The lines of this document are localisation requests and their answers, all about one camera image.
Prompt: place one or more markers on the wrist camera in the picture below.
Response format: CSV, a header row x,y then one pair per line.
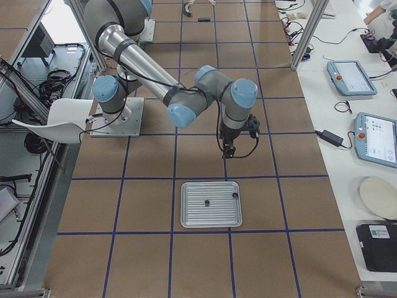
x,y
253,125

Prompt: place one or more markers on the round beige plate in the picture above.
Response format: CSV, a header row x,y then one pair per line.
x,y
379,196

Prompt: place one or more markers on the white curved plastic bracket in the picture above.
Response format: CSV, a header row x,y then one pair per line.
x,y
212,2

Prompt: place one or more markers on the aluminium frame post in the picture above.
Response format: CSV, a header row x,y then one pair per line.
x,y
312,23

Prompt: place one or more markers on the far teach pendant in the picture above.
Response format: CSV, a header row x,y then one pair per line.
x,y
350,78

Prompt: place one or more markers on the curved brake shoe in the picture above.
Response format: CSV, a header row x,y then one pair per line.
x,y
186,9

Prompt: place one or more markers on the ribbed metal tray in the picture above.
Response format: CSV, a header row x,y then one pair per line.
x,y
224,210

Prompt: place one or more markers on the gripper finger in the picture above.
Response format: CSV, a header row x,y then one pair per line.
x,y
228,151

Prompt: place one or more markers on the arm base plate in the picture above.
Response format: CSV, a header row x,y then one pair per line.
x,y
147,34
128,124

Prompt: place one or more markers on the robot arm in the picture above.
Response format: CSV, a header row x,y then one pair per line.
x,y
129,14
114,26

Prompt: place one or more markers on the near teach pendant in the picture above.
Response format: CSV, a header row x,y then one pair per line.
x,y
375,139

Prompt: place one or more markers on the teach pendant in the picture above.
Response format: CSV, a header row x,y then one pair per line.
x,y
375,139
350,78

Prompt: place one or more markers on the black power adapter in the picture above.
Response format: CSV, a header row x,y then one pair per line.
x,y
330,137

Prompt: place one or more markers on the black box device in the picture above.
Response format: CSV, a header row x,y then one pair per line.
x,y
378,245

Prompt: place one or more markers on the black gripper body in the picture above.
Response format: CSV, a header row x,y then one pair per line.
x,y
229,135

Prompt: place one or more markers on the black brake pad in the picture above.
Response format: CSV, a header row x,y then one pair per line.
x,y
204,19

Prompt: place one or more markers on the white plastic chair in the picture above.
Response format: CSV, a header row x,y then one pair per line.
x,y
66,120

